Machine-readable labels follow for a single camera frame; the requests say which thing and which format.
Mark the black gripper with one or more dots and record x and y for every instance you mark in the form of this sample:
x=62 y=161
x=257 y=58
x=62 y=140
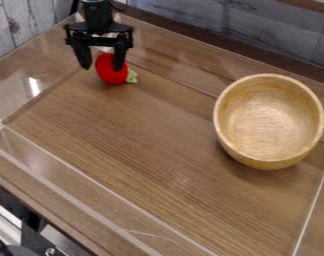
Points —
x=80 y=38

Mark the red toy strawberry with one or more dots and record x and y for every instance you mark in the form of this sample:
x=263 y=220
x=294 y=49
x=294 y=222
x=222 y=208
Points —
x=111 y=77

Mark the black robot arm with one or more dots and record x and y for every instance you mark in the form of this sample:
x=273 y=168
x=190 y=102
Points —
x=98 y=15

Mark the wooden bowl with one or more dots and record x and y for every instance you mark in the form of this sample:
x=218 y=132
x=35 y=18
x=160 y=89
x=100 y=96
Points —
x=269 y=121

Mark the clear acrylic tray wall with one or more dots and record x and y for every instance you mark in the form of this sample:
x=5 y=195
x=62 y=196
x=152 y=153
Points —
x=118 y=164

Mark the black table clamp bracket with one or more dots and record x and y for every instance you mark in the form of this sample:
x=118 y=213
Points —
x=36 y=243

